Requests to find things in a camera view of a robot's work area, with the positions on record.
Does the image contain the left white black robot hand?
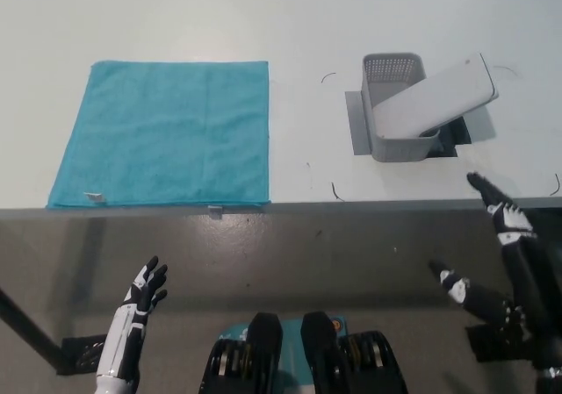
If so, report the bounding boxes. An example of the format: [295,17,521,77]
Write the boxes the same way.
[95,255,169,382]

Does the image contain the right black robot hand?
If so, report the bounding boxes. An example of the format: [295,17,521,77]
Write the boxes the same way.
[428,171,562,371]

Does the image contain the white calculator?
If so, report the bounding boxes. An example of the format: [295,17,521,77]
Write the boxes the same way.
[371,52,501,140]

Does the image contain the black floor foot plate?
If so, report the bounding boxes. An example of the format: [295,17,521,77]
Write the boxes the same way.
[54,334,109,376]
[465,322,535,363]

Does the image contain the black diagonal table leg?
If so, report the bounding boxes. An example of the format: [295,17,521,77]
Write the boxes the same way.
[0,286,63,362]

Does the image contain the black tape patch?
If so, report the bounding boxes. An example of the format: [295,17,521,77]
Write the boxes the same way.
[428,115,473,158]

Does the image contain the small gray perforated plastic basket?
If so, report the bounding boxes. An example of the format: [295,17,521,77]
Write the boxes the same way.
[361,52,441,163]

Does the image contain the black robot legs and base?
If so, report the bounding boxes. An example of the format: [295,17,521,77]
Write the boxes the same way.
[198,311,412,394]

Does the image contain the teal microfiber cloth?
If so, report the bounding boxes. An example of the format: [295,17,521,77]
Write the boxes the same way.
[46,60,273,211]

